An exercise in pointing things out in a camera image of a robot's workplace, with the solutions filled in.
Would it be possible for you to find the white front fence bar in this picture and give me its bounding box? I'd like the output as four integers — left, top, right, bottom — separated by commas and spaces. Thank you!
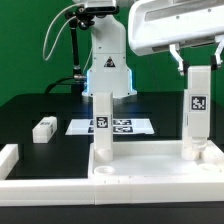
0, 175, 224, 206

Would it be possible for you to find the black cable on table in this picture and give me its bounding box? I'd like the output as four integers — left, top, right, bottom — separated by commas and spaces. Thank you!
44, 76, 78, 94

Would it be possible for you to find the white fence bar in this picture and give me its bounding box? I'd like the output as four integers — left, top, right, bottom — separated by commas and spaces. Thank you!
0, 175, 224, 206
0, 144, 19, 180

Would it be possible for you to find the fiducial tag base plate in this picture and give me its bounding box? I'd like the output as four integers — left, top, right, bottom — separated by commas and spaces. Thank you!
66, 118, 154, 135

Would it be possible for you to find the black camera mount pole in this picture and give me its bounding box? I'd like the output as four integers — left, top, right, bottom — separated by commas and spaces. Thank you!
65, 11, 84, 94

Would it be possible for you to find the grey looped cable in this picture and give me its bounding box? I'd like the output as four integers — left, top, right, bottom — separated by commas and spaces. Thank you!
42, 3, 81, 62

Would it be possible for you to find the white left fence bar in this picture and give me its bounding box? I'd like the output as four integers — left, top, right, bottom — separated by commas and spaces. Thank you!
0, 144, 19, 180

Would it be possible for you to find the white desk top tray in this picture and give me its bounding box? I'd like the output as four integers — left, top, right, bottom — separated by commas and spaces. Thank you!
88, 140, 224, 177

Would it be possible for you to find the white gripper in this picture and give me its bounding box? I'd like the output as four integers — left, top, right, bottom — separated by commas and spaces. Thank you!
128, 0, 224, 76

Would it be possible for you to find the black camera on pole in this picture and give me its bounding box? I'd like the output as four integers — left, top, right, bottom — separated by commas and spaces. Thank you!
80, 0, 119, 14

